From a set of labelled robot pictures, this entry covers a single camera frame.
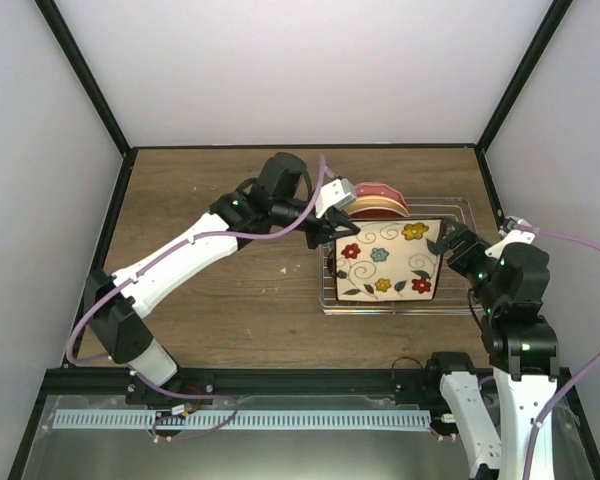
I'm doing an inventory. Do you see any square floral plate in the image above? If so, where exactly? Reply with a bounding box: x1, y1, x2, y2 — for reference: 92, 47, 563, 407
332, 218, 442, 303

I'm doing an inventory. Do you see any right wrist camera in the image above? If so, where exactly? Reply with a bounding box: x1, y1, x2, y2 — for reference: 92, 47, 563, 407
485, 216, 537, 259

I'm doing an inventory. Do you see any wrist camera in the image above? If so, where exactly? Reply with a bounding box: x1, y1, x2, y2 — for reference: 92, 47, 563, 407
485, 216, 537, 259
315, 178, 357, 218

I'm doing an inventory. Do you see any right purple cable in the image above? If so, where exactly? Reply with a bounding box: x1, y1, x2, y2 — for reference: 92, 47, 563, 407
509, 224, 600, 480

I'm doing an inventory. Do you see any purple cable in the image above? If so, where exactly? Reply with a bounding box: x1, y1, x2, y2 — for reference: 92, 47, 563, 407
509, 224, 600, 480
65, 153, 341, 441

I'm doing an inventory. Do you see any yellow round plate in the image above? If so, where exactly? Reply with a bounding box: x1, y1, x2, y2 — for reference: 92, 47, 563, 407
346, 196, 409, 219

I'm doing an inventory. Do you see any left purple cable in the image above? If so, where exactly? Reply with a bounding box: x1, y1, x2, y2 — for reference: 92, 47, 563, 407
65, 153, 341, 441

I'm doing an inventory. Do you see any white slotted cable duct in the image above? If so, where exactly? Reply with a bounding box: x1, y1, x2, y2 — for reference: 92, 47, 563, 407
51, 409, 431, 432

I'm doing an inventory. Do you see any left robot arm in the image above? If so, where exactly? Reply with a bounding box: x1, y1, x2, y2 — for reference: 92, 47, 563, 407
79, 152, 359, 404

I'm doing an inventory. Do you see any black frame rail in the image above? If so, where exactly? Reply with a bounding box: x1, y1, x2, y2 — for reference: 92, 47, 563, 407
44, 367, 576, 401

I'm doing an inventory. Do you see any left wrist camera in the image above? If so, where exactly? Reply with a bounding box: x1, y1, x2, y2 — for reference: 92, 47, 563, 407
315, 178, 357, 218

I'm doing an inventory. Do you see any wire dish rack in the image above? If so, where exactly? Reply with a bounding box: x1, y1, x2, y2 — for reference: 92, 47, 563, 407
319, 197, 475, 315

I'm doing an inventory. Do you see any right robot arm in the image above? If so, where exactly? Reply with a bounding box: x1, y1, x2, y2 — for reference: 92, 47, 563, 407
424, 218, 559, 479

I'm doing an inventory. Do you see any pink polka dot plate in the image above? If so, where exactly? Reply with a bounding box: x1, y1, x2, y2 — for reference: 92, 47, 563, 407
355, 182, 408, 210

